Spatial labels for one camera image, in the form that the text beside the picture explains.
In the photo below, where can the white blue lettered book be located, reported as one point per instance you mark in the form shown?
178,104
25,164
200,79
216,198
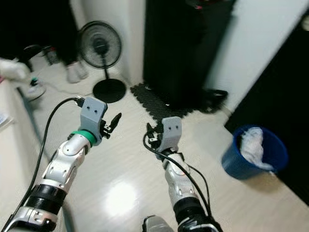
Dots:
4,118

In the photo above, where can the black foam floor mat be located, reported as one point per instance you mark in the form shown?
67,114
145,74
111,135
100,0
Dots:
152,99

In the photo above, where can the white shoe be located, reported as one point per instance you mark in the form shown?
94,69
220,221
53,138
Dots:
71,73
82,70

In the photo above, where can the black bag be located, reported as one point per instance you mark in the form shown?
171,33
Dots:
212,100

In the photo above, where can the black standing fan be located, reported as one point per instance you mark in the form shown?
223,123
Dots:
100,44

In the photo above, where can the small teal capped device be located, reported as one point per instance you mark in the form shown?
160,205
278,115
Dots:
35,88

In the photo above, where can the blue waste bin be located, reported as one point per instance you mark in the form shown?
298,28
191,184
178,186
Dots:
234,164

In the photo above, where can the tall black cabinet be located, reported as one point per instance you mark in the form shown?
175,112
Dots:
183,48

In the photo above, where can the white crumpled rubbish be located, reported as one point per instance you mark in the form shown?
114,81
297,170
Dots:
253,145

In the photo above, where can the cream sheeted mattress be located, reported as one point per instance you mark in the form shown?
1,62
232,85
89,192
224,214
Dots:
9,169

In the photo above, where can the black wardrobe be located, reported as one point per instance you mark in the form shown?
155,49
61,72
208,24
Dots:
285,96

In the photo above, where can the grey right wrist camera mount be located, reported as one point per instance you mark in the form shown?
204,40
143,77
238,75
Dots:
171,133

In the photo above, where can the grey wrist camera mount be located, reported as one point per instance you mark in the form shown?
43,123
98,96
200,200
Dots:
171,133
94,113

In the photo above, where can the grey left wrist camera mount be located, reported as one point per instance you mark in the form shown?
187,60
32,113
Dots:
94,113

